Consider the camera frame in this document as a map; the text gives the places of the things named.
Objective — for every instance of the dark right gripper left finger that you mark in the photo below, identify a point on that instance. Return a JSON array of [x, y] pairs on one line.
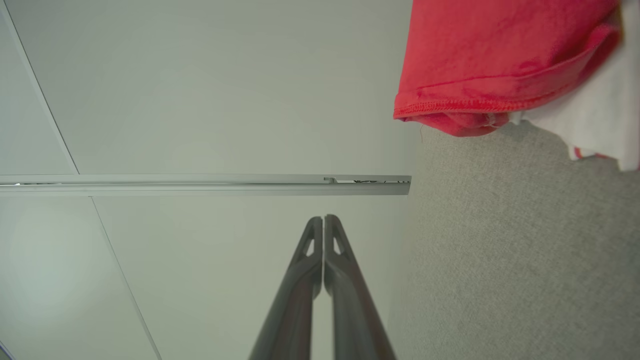
[[295, 300]]

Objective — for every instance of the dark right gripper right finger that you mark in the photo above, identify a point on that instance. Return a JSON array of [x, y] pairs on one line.
[[350, 300]]

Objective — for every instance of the red white number 23 jersey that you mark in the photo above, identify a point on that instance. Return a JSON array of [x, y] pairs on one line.
[[490, 50]]

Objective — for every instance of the grey partition post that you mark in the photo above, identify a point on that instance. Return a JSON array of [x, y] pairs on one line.
[[200, 186]]

